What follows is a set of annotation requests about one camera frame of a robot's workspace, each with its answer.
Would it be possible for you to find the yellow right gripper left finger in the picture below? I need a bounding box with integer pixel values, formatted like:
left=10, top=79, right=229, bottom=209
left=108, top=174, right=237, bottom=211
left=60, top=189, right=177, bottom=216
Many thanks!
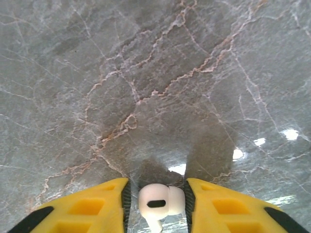
left=7, top=177, right=132, bottom=233

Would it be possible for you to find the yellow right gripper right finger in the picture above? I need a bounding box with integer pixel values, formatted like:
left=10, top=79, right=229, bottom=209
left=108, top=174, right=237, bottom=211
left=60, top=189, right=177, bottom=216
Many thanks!
left=183, top=178, right=311, bottom=233

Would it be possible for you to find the white wireless earbud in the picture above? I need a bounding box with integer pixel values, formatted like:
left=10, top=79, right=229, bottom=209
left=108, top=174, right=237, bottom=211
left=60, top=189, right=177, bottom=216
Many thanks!
left=138, top=183, right=187, bottom=233

